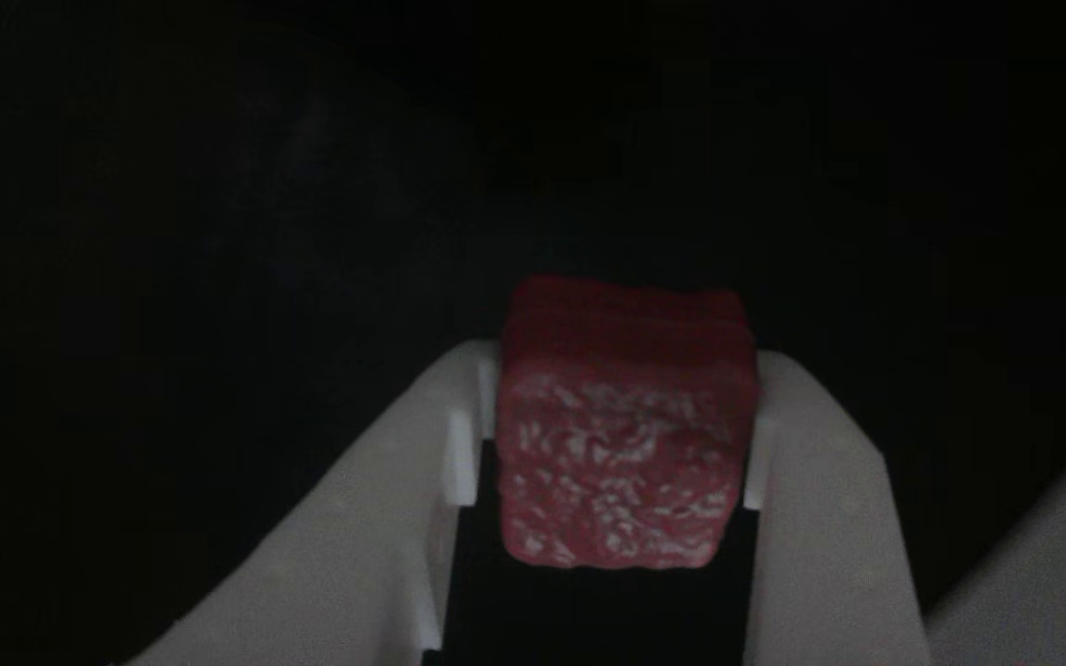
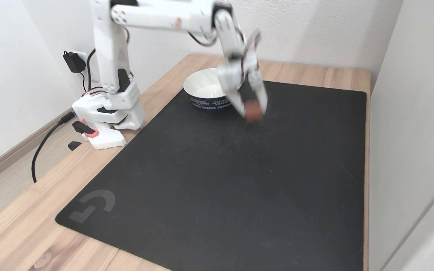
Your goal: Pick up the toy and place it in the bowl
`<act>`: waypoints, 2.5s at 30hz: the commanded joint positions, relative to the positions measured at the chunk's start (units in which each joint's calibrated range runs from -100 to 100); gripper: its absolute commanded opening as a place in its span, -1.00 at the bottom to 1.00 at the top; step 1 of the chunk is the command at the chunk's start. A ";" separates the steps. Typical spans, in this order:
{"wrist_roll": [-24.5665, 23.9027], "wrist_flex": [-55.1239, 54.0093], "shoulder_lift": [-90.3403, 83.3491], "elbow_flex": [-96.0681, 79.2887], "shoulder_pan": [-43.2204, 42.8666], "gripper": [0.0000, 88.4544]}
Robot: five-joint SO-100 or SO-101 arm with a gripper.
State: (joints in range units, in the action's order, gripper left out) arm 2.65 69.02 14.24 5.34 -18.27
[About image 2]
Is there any thin black power cable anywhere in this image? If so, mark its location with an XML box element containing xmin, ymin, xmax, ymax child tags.
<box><xmin>86</xmin><ymin>48</ymin><xmax>97</xmax><ymax>93</ymax></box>

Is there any black power adapter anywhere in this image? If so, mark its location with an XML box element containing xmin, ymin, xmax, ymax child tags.
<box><xmin>63</xmin><ymin>51</ymin><xmax>86</xmax><ymax>74</ymax></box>

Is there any red toy cube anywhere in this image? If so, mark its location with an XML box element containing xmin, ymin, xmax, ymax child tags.
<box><xmin>245</xmin><ymin>101</ymin><xmax>263</xmax><ymax>122</ymax></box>

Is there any black orange table clamp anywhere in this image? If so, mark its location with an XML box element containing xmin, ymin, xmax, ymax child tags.
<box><xmin>67</xmin><ymin>119</ymin><xmax>99</xmax><ymax>152</ymax></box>

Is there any white bowl navy band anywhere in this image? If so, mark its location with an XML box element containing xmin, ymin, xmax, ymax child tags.
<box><xmin>183</xmin><ymin>68</ymin><xmax>237</xmax><ymax>112</ymax></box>

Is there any thick black cable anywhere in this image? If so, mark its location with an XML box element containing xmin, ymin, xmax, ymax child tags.
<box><xmin>32</xmin><ymin>111</ymin><xmax>77</xmax><ymax>184</ymax></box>

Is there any black desk mat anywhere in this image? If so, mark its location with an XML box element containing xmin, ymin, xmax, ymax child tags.
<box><xmin>55</xmin><ymin>79</ymin><xmax>367</xmax><ymax>271</ymax></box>

